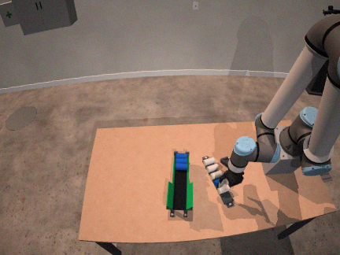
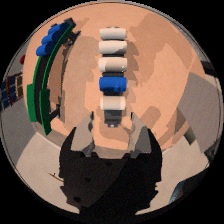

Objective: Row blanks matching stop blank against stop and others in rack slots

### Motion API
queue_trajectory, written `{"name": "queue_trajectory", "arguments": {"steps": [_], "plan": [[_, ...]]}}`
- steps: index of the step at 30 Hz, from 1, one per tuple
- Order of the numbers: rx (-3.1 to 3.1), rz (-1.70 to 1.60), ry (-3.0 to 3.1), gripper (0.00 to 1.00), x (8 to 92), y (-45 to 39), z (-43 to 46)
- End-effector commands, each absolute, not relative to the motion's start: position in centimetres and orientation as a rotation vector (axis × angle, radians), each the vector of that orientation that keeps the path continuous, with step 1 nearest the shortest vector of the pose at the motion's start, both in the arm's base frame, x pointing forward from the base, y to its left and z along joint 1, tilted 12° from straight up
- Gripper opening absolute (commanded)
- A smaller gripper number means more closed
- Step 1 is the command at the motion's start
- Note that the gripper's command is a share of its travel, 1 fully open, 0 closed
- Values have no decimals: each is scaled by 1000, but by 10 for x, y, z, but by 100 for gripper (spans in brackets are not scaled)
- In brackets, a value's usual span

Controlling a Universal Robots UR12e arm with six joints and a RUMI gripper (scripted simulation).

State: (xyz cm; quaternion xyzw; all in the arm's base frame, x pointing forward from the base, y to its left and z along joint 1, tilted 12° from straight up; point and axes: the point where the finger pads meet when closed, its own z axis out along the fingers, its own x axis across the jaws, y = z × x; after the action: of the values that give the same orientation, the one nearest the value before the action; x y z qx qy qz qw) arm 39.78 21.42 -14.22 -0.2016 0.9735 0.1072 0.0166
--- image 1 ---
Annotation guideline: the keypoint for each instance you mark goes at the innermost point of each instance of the white plastic bar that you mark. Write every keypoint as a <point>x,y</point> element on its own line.
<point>221,190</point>
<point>212,168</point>
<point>209,161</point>
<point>216,175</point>

